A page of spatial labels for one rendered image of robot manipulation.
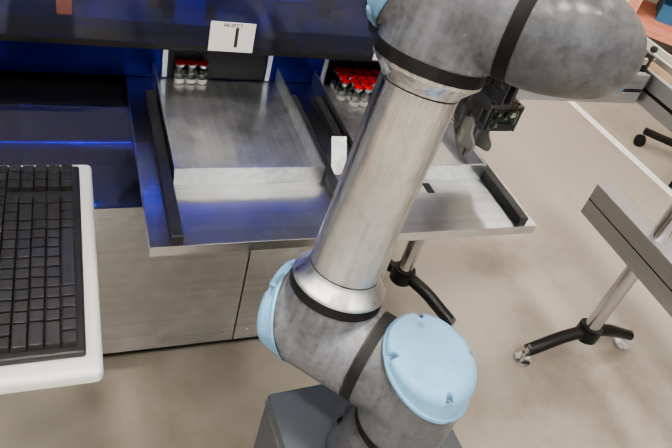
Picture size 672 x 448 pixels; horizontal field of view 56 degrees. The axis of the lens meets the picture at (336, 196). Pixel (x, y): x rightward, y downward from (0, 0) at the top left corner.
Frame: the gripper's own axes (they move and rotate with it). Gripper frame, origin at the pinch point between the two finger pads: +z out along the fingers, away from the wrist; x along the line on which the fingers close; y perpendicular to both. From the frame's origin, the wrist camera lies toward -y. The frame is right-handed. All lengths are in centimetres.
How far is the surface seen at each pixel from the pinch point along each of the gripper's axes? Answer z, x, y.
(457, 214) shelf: 6.3, -4.9, 12.3
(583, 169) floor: 94, 167, -108
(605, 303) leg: 68, 86, -8
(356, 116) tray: 6.1, -13.9, -18.9
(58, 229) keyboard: 11, -72, 6
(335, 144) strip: 1.6, -25.1, -2.8
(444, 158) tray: 6.1, 0.4, -4.2
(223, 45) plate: -6.0, -42.7, -23.7
